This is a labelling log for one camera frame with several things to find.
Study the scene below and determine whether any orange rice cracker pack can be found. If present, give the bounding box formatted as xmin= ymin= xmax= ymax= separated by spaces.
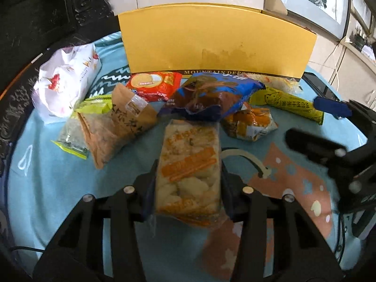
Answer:
xmin=155 ymin=120 xmax=224 ymax=228

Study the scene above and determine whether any black smartphone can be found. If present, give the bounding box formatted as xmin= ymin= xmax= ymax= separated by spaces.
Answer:
xmin=302 ymin=72 xmax=340 ymax=101

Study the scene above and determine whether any clear pack behind blue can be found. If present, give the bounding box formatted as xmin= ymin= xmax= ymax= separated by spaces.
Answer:
xmin=242 ymin=73 xmax=303 ymax=94

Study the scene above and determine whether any long yellow rice cracker pack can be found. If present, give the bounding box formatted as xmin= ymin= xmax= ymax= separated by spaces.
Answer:
xmin=249 ymin=87 xmax=324 ymax=125

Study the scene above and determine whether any light blue table cloth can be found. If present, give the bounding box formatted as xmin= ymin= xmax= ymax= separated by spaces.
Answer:
xmin=7 ymin=32 xmax=370 ymax=282

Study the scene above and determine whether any orange small snack pack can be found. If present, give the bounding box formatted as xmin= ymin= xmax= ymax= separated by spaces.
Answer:
xmin=220 ymin=106 xmax=278 ymax=142

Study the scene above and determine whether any framed lotus painting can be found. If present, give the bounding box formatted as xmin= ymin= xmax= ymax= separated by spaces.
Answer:
xmin=264 ymin=0 xmax=351 ymax=40

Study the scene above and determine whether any green white snack pack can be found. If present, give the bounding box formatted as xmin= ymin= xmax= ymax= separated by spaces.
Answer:
xmin=52 ymin=94 xmax=112 ymax=160

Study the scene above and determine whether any brown paper snack pack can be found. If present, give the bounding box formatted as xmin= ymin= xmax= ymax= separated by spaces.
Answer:
xmin=78 ymin=84 xmax=157 ymax=169

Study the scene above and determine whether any blue snack wrapper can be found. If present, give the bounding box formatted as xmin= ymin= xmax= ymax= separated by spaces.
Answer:
xmin=159 ymin=72 xmax=266 ymax=122

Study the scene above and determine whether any yellow cardboard box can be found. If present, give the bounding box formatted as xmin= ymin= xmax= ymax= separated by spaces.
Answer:
xmin=118 ymin=3 xmax=317 ymax=78

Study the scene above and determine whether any white floral tissue pack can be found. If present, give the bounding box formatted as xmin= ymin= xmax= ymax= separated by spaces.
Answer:
xmin=32 ymin=43 xmax=102 ymax=124

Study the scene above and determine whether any red biscuit pack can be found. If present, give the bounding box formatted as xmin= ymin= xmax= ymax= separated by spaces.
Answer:
xmin=125 ymin=71 xmax=182 ymax=102

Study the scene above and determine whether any dark carved wooden chair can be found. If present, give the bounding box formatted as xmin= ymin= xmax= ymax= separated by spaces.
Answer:
xmin=1 ymin=0 xmax=119 ymax=176

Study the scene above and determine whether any white cable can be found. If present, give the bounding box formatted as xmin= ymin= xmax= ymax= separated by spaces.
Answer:
xmin=308 ymin=39 xmax=351 ymax=86

